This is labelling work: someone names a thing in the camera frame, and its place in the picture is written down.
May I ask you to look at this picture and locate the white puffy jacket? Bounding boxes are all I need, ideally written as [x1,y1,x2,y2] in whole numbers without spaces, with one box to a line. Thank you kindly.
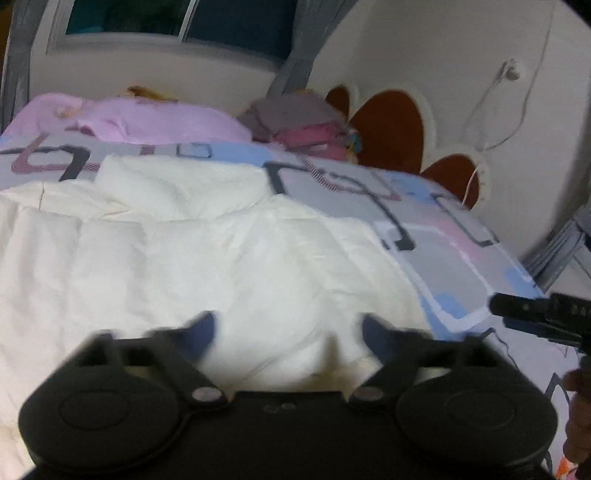
[0,154,435,472]

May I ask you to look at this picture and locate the pink blanket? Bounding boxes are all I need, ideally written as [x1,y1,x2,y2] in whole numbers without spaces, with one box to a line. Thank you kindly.
[0,92,252,144]

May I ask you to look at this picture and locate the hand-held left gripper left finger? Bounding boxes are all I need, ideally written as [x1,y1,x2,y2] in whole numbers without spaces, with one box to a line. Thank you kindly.
[74,311,229,409]

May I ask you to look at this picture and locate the red and white headboard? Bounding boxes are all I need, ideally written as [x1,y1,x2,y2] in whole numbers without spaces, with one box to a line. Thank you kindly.
[323,83,490,210]

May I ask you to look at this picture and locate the white air conditioner cable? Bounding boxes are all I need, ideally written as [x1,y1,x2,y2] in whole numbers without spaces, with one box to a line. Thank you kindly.
[482,0,560,153]

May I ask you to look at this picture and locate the sliding window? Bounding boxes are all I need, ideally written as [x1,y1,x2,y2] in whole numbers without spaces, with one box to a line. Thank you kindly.
[46,0,305,70]

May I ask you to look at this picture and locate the bed with patterned sheet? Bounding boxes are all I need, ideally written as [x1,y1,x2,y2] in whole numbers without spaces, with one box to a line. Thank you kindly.
[0,131,591,480]

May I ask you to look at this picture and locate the yellow printed pillow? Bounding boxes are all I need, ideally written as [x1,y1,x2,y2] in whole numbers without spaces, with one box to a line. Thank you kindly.
[127,85,178,103]

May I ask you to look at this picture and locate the grey pleated cloth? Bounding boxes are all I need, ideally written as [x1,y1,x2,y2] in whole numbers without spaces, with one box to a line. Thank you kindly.
[522,216,591,292]

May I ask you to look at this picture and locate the pile of folded clothes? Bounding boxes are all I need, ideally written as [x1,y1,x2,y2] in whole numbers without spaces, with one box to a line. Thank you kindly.
[238,92,347,134]

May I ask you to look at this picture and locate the pink folded clothes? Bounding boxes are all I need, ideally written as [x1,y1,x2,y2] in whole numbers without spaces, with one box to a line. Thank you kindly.
[272,122,352,160]

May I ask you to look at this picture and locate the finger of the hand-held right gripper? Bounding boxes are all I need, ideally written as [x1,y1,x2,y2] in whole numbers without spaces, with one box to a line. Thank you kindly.
[490,292,552,319]
[503,318,583,347]

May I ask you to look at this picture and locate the person's right hand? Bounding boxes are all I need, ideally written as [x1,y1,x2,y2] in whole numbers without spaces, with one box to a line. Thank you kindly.
[562,369,591,464]

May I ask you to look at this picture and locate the grey curtain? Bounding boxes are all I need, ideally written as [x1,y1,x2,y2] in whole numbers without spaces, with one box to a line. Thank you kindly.
[268,0,365,97]
[0,0,51,132]

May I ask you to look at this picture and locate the white charger cable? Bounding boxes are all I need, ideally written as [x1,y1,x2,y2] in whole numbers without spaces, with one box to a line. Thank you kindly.
[462,65,509,208]

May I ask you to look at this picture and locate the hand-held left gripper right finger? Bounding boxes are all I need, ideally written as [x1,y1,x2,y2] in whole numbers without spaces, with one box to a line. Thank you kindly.
[348,314,497,407]

